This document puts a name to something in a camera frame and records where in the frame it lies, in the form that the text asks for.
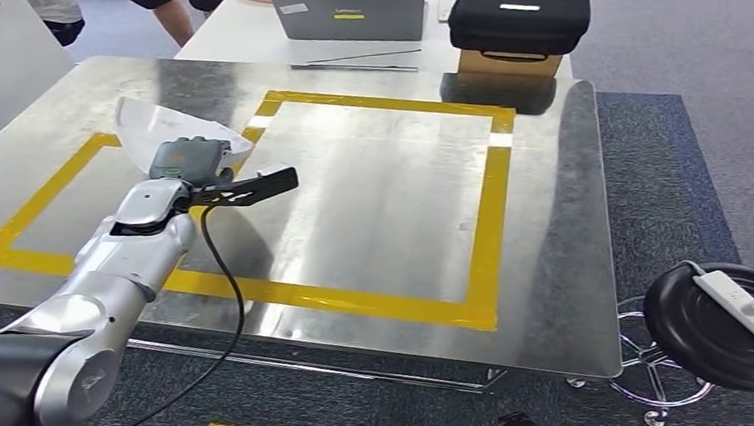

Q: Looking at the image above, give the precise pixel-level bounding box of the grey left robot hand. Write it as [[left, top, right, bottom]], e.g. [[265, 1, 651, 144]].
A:
[[145, 133, 237, 192]]

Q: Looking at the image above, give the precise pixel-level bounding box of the white curved plastic part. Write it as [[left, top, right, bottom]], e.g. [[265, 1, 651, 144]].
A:
[[110, 87, 257, 184]]

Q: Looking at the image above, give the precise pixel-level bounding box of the steel workbench table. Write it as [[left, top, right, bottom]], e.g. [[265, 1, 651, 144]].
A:
[[0, 21, 625, 425]]

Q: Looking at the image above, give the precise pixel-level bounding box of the white desk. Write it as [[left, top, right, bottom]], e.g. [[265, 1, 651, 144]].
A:
[[171, 0, 575, 108]]

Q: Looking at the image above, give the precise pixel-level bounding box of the white desk panel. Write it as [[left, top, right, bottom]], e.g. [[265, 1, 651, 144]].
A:
[[0, 0, 81, 143]]

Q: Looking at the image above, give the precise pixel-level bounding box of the grey laptop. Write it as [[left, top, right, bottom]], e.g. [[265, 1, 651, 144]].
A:
[[267, 0, 433, 83]]

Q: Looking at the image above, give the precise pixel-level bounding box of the cardboard box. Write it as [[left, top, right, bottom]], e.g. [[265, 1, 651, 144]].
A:
[[455, 42, 566, 86]]

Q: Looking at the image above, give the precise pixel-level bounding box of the black carrying case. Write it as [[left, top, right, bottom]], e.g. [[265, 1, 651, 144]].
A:
[[446, 0, 596, 63]]

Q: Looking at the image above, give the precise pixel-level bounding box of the black round stool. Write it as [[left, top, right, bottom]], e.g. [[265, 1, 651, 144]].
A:
[[560, 258, 754, 426]]

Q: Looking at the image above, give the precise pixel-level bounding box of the black cable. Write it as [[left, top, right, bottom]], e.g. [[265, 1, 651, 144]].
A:
[[0, 204, 255, 426]]

